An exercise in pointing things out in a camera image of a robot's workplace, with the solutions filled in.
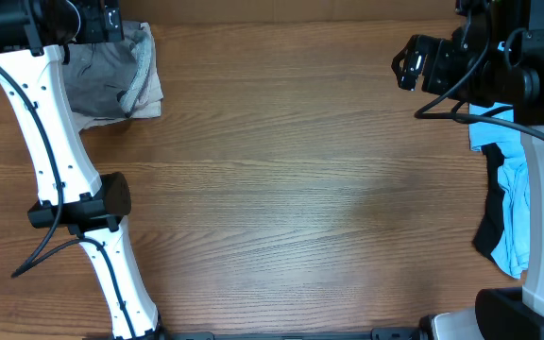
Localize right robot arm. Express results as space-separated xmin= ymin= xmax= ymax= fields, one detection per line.
xmin=392 ymin=0 xmax=544 ymax=339

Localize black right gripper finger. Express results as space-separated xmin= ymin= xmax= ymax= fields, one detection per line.
xmin=394 ymin=67 xmax=418 ymax=91
xmin=391 ymin=35 xmax=441 ymax=71

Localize grey shorts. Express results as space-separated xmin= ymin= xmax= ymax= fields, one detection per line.
xmin=61 ymin=19 xmax=155 ymax=120

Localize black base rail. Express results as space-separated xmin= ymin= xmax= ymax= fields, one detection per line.
xmin=140 ymin=327 xmax=432 ymax=340

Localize light blue shirt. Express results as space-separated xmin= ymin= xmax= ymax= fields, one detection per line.
xmin=468 ymin=123 xmax=530 ymax=280

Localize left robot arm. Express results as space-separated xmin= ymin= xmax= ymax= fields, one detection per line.
xmin=0 ymin=0 xmax=170 ymax=339

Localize black garment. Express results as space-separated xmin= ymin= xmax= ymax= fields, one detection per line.
xmin=472 ymin=144 xmax=504 ymax=264

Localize folded beige shorts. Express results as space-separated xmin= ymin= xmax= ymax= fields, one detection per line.
xmin=71 ymin=19 xmax=164 ymax=133

